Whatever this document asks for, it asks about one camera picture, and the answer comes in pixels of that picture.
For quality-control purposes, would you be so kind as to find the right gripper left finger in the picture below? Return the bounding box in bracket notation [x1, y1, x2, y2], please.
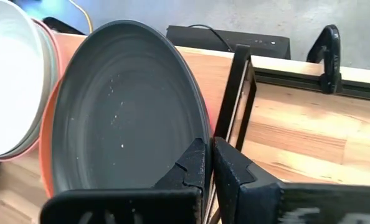
[40, 138, 207, 224]

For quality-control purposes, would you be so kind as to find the black dish rack frame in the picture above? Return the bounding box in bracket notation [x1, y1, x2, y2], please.
[253, 70, 370, 103]

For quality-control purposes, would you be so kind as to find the black table clamp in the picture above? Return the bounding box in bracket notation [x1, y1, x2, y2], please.
[306, 24, 344, 95]

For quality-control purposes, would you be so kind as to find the dark grey plate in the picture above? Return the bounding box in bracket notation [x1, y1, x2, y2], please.
[50, 19, 213, 200]

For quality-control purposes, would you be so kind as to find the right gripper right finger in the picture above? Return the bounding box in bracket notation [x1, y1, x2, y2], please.
[212, 136, 370, 224]

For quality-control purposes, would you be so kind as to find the light pink plate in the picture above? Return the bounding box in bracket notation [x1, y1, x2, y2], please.
[0, 17, 64, 163]

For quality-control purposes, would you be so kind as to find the black electronics box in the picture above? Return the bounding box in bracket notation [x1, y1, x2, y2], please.
[166, 24, 292, 60]

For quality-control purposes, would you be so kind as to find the pale grey plate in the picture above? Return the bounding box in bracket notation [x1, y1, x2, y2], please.
[0, 0, 54, 158]

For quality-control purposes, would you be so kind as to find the yellow cable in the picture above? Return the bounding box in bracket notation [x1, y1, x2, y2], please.
[67, 0, 94, 34]

